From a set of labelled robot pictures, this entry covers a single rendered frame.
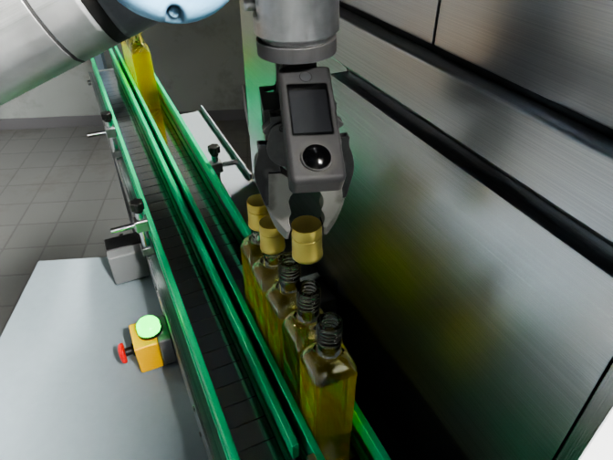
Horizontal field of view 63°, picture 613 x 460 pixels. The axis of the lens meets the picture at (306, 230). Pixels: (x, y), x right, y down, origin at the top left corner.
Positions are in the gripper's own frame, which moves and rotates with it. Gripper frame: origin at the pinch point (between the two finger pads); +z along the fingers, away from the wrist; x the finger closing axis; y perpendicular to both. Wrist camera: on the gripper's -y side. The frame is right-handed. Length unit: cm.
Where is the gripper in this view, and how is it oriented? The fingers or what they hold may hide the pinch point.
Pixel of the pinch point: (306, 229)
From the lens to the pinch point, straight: 54.5
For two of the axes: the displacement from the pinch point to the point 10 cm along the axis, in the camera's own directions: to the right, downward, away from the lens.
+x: -9.9, 1.1, -1.0
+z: 0.3, 7.9, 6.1
